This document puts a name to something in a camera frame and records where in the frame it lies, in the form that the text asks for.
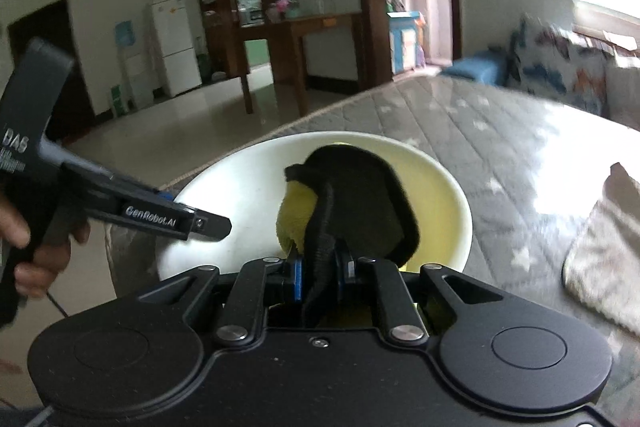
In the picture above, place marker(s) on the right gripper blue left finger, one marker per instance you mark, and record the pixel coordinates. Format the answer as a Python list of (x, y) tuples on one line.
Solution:
[(296, 265)]

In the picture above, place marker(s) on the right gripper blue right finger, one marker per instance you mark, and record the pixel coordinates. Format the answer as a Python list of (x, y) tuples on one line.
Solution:
[(346, 267)]

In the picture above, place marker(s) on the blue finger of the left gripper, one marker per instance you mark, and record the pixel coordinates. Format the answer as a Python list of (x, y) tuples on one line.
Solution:
[(163, 194)]

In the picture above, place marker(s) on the yellow and black cleaning cloth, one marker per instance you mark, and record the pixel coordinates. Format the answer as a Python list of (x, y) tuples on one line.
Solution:
[(343, 198)]

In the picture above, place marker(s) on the large white bowl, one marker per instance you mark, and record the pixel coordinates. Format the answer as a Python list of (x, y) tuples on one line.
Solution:
[(248, 187)]

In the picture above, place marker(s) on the water dispenser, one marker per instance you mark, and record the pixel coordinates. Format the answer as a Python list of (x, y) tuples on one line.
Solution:
[(134, 65)]

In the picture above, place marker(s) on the white refrigerator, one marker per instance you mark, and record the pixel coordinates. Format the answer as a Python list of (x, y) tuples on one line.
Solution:
[(172, 47)]

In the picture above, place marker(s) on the dark wooden desk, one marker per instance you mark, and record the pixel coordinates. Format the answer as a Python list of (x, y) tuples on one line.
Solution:
[(288, 35)]

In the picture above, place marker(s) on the blue sofa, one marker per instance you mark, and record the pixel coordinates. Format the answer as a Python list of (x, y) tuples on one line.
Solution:
[(487, 67)]

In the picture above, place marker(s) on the blue children cabinet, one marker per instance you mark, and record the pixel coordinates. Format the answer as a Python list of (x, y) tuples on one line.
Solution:
[(406, 51)]

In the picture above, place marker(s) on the grey towel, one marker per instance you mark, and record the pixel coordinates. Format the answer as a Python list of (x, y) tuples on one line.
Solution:
[(602, 270)]

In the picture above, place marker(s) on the large butterfly pillow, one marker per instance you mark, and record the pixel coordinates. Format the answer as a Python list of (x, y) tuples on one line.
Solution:
[(558, 65)]

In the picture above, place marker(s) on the plain white pillow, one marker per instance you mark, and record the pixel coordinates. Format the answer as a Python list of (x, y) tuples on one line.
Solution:
[(622, 82)]

